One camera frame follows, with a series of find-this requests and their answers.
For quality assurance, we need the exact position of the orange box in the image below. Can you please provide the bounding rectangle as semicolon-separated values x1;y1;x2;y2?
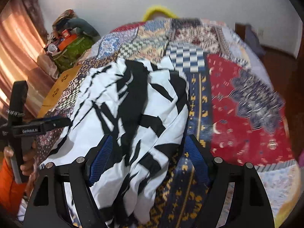
57;30;79;50

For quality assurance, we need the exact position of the person's left hand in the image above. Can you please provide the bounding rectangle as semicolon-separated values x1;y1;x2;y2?
3;141;37;178

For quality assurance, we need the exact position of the grey cloth bundle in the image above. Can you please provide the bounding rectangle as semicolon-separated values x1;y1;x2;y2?
65;18;101;37

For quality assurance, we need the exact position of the yellow fuzzy hoop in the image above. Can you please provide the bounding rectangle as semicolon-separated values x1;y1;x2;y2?
142;4;180;22

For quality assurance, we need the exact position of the green patterned bag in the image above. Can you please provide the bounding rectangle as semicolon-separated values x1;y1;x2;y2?
53;36;95;74

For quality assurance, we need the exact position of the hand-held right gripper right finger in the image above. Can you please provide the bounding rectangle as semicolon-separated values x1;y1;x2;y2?
184;134;273;228

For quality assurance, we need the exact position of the patchwork printed blanket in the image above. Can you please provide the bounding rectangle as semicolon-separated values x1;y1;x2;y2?
33;17;302;228

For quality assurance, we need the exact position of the wooden bed frame edge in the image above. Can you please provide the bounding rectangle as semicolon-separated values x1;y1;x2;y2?
37;65;82;119

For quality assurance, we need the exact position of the brown patterned bag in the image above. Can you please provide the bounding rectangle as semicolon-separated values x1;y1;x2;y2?
52;9;79;29

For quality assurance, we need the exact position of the person's left forearm orange sleeve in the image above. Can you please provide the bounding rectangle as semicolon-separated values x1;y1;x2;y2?
0;158;34;216

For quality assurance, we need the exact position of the black and white patterned garment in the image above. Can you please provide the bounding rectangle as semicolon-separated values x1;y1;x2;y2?
39;57;190;227

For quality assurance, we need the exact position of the reddish brown curtain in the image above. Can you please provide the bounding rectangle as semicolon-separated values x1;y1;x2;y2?
0;0;60;124

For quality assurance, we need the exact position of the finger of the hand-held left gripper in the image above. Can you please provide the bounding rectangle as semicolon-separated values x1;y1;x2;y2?
45;117;72;132

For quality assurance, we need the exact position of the grey-blue cloth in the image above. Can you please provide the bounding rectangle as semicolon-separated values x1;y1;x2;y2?
243;25;266;56

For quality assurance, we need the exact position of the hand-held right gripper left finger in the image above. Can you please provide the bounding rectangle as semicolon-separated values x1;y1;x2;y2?
24;134;114;228

